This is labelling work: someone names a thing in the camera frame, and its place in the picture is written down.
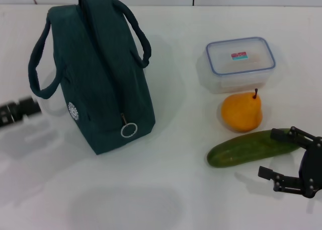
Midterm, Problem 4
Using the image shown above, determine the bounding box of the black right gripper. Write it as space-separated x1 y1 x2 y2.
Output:
258 126 322 199

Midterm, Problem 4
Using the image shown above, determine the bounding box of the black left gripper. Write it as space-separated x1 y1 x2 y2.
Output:
0 96 42 128

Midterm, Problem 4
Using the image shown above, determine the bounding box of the green cucumber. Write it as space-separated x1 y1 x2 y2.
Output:
207 128 302 168

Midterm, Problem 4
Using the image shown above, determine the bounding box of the orange pear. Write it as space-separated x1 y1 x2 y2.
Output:
221 88 264 133

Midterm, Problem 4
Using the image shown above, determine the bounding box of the dark teal insulated lunch bag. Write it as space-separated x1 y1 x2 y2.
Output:
28 0 156 156

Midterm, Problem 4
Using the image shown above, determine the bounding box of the clear plastic box blue rim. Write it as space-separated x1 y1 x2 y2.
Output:
198 37 276 94

